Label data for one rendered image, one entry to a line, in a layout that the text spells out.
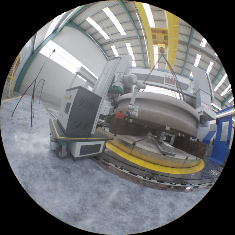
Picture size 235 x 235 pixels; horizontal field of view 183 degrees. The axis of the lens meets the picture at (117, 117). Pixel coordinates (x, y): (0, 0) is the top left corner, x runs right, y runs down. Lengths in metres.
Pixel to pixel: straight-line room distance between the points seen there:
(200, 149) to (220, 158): 2.94
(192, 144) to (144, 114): 1.75
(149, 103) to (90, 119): 1.89
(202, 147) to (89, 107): 2.53
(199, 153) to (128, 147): 1.92
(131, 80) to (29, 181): 1.61
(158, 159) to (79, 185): 1.40
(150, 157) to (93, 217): 1.39
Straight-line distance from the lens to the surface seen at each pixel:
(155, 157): 1.61
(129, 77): 1.16
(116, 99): 5.14
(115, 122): 1.61
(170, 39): 11.72
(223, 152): 5.07
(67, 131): 0.79
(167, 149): 1.41
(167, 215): 0.89
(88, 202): 0.68
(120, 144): 1.75
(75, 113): 0.77
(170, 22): 11.11
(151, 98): 2.28
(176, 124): 2.23
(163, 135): 1.68
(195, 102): 7.00
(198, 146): 2.40
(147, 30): 11.33
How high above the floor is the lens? 0.63
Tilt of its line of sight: 2 degrees up
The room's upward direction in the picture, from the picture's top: 17 degrees clockwise
